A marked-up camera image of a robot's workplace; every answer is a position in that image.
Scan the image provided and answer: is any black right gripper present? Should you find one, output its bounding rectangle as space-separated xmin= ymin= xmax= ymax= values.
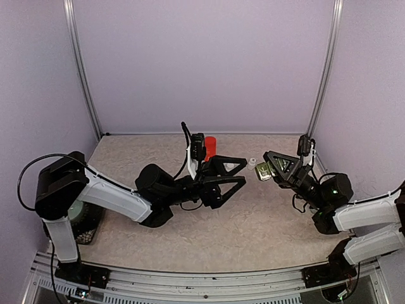
xmin=264 ymin=150 xmax=328 ymax=210

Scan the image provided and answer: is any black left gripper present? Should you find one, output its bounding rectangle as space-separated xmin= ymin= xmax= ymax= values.
xmin=162 ymin=156 xmax=249 ymax=210

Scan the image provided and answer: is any green pill organizer box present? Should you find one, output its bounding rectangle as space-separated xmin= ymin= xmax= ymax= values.
xmin=255 ymin=162 xmax=278 ymax=181

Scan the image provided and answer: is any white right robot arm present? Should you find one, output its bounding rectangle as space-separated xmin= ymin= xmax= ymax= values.
xmin=263 ymin=151 xmax=404 ymax=281

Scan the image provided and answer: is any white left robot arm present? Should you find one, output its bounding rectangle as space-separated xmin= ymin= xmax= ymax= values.
xmin=35 ymin=151 xmax=247 ymax=282

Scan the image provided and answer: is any small white bottle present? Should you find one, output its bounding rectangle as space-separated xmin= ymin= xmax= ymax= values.
xmin=247 ymin=158 xmax=257 ymax=170

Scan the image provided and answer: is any red cylindrical can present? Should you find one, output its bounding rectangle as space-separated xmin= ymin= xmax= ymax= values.
xmin=204 ymin=136 xmax=216 ymax=162

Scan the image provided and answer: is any black square tray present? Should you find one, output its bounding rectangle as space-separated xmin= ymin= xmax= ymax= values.
xmin=70 ymin=202 xmax=104 ymax=245

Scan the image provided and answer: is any green ceramic bowl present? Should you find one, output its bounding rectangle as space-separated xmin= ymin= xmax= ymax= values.
xmin=68 ymin=201 xmax=85 ymax=222

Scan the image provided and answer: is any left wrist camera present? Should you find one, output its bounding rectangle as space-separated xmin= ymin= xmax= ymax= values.
xmin=187 ymin=133 xmax=206 ymax=179

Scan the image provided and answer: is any front aluminium rail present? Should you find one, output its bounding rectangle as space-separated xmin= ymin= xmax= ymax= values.
xmin=30 ymin=253 xmax=389 ymax=303

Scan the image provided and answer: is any right aluminium frame post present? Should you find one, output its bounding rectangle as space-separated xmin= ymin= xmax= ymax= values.
xmin=306 ymin=0 xmax=344 ymax=137

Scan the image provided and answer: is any aluminium frame post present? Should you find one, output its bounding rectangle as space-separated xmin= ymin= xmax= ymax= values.
xmin=306 ymin=0 xmax=344 ymax=137
xmin=63 ymin=0 xmax=103 ymax=141

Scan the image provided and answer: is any left aluminium frame post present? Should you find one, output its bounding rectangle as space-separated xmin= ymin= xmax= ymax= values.
xmin=63 ymin=0 xmax=103 ymax=141

